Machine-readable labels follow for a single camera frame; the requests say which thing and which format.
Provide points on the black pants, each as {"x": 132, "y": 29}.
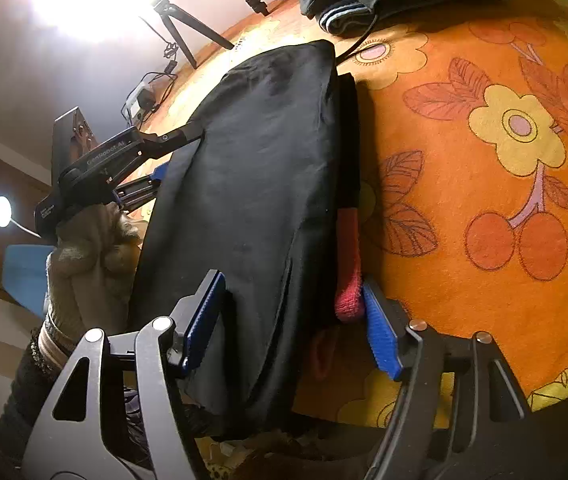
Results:
{"x": 254, "y": 185}

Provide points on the white power strip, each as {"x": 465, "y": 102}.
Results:
{"x": 135, "y": 107}

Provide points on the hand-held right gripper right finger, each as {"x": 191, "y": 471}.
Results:
{"x": 378, "y": 330}

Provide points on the beige crumpled cloth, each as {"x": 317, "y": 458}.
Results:
{"x": 264, "y": 455}

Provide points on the black inline switch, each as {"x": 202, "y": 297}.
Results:
{"x": 170, "y": 66}

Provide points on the person's left hand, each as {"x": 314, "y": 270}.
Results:
{"x": 89, "y": 265}

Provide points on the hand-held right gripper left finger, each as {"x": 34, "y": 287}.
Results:
{"x": 204, "y": 320}

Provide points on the red knit cloth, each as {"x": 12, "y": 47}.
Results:
{"x": 348, "y": 280}

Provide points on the white clip lamp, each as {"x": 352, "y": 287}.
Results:
{"x": 2, "y": 210}

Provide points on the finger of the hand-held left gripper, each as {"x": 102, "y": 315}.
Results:
{"x": 174, "y": 136}
{"x": 139, "y": 191}

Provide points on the orange floral blanket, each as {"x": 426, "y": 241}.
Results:
{"x": 463, "y": 135}

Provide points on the blue chair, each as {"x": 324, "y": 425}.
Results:
{"x": 24, "y": 275}

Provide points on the black power adapter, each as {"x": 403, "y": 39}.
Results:
{"x": 146, "y": 95}

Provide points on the black tripod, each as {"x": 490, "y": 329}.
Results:
{"x": 184, "y": 25}

